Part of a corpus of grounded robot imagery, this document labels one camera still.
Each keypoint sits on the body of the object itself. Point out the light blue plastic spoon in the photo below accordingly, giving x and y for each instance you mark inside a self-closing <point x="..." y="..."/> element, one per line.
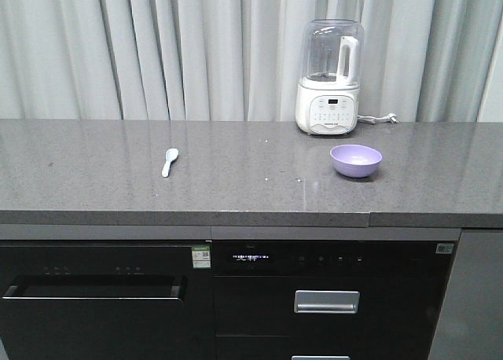
<point x="170" y="156"/>

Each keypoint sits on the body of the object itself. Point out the purple plastic bowl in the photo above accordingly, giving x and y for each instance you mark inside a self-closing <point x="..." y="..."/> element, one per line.
<point x="355" y="161"/>

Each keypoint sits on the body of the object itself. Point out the white blender with clear jar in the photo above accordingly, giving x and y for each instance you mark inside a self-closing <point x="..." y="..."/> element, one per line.
<point x="330" y="79"/>

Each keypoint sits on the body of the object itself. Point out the grey pleated curtain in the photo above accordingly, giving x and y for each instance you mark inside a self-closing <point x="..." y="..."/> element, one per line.
<point x="224" y="60"/>

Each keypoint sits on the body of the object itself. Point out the black drawer appliance silver handles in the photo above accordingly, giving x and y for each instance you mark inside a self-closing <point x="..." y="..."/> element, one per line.
<point x="328" y="299"/>

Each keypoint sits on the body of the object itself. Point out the black dishwasher with handle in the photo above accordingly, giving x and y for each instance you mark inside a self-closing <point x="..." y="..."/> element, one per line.
<point x="106" y="300"/>

